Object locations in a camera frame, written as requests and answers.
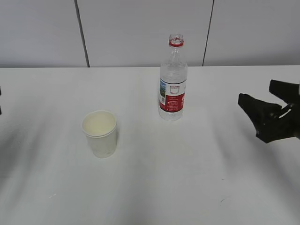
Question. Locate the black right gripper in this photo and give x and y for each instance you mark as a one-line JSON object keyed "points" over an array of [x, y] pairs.
{"points": [[270, 121]]}

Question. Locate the clear plastic water bottle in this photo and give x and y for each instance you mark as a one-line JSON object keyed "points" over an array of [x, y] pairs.
{"points": [[172, 80]]}

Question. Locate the white paper cup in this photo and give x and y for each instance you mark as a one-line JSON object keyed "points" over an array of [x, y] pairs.
{"points": [[100, 130]]}

